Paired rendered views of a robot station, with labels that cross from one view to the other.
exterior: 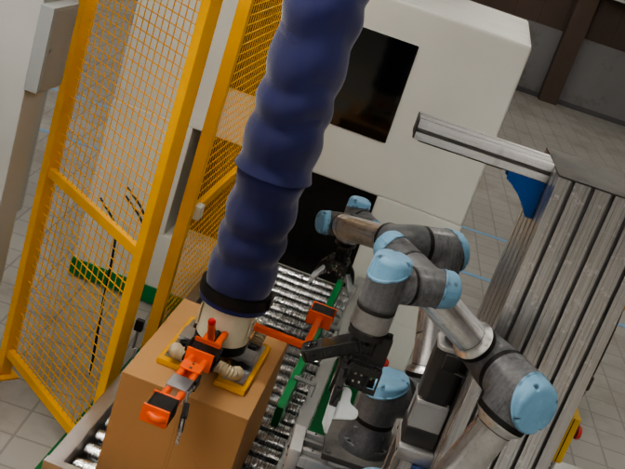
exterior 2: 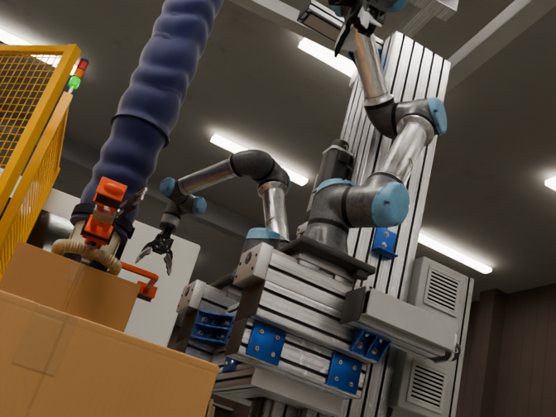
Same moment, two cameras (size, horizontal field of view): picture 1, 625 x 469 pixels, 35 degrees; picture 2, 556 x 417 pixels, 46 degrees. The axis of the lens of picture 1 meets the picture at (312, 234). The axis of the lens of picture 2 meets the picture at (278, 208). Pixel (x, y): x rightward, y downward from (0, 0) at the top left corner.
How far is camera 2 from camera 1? 2.17 m
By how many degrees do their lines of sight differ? 49
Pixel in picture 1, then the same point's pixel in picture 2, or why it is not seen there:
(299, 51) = (173, 41)
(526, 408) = (438, 106)
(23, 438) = not seen: outside the picture
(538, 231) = (391, 59)
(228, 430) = (121, 296)
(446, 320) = (376, 59)
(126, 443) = not seen: hidden behind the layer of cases
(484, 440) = (416, 131)
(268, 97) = (149, 68)
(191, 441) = (82, 310)
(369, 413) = not seen: hidden behind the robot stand
